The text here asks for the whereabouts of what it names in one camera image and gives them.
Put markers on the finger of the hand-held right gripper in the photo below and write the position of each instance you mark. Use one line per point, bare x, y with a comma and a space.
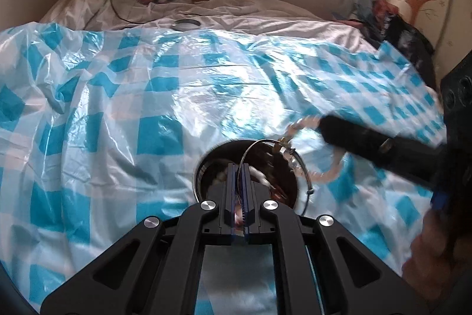
368, 145

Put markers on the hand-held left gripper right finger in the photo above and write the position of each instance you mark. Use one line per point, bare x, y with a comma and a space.
247, 189

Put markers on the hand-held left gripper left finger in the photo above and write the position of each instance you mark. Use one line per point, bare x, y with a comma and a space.
232, 189

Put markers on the stainless steel bowl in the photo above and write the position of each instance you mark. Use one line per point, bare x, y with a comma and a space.
225, 152

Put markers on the thin metal bangle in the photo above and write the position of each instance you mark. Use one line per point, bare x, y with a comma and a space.
284, 148

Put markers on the person's right hand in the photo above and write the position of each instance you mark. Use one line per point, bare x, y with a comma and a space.
424, 256

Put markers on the black bag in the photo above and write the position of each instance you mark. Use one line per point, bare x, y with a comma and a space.
409, 42

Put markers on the white wardrobe with stickers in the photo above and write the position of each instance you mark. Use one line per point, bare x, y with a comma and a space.
453, 23

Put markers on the blue white checkered plastic sheet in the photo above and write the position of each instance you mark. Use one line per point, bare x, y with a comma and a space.
147, 115

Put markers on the pile of colourful clothes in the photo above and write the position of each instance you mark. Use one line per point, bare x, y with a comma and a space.
372, 8

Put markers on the white bed sheet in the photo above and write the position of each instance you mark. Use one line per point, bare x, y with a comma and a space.
239, 10

